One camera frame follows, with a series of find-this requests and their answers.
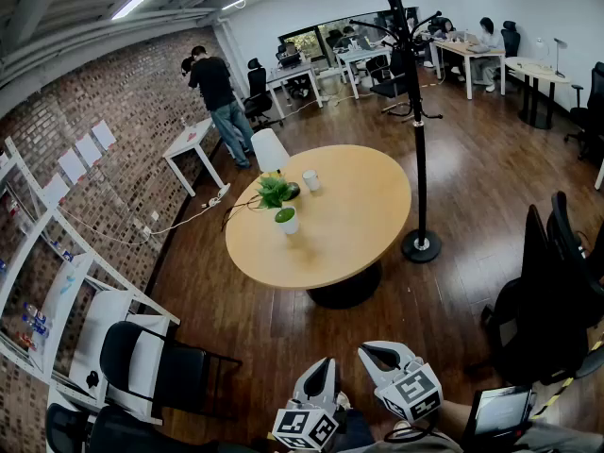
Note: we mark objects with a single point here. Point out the black display device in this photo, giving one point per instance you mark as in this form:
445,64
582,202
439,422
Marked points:
501,411

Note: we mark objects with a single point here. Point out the person's right forearm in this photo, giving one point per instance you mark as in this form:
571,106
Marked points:
455,418

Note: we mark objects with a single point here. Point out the black coat rack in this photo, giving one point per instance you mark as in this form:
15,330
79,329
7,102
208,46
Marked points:
417,158

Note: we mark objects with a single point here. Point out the white shade table lamp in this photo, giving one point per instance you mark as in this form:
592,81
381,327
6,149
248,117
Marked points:
269,151

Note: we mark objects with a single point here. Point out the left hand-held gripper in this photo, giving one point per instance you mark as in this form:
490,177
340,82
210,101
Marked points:
304,426

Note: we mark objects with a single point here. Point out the white plug cluster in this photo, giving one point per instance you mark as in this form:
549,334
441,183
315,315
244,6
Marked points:
214,202

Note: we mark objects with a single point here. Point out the person's left shoe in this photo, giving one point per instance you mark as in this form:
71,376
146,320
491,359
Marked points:
343,400

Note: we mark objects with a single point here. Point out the plastic water bottle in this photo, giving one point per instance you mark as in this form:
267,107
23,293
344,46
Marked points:
37,328
35,313

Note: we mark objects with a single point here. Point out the round white table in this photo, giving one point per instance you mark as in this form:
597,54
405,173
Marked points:
535,70

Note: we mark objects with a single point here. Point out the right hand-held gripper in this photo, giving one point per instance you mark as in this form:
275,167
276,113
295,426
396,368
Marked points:
410,392

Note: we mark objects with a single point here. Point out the person's dark trousers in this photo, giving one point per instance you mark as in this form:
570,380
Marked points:
354,434

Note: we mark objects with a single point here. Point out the white desk lamp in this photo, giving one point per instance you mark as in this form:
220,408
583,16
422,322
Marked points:
540,43

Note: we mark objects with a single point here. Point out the person's shoe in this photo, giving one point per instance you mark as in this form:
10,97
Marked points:
402,426
343,400

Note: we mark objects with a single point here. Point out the person's right shoe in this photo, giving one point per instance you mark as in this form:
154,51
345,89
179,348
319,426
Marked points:
402,426

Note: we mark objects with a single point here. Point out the black table pedestal base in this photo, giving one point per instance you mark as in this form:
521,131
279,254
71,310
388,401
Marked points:
344,290

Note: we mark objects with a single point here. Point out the black high-back office chair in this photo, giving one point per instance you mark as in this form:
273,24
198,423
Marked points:
258,92
510,38

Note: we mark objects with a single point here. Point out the white paper sheet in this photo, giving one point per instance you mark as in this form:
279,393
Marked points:
88,150
72,165
104,134

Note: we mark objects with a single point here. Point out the wooden desk with white legs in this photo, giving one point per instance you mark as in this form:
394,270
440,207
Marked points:
467,50

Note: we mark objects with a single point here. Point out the small white table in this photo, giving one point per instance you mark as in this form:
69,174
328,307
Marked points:
189,144

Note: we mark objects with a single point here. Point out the green plant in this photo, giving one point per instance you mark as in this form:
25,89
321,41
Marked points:
288,222

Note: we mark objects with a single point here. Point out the black cantilever mesh chair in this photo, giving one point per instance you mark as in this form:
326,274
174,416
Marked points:
389,85

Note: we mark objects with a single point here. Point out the white metal shelf rack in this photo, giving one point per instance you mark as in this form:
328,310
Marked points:
28,253

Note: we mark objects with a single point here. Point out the red item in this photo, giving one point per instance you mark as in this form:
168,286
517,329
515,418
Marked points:
191,136

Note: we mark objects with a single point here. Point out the white cup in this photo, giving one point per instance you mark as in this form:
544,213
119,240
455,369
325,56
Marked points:
311,180

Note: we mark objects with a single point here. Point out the white power strip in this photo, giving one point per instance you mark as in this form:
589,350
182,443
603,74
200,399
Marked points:
225,189

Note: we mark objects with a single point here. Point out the black desk lamp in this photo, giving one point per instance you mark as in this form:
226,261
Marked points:
559,59

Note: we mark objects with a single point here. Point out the person's gray shirt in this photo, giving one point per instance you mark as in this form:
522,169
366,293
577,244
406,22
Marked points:
557,439

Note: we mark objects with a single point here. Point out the black folding chair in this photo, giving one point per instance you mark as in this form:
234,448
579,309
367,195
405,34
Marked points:
156,371

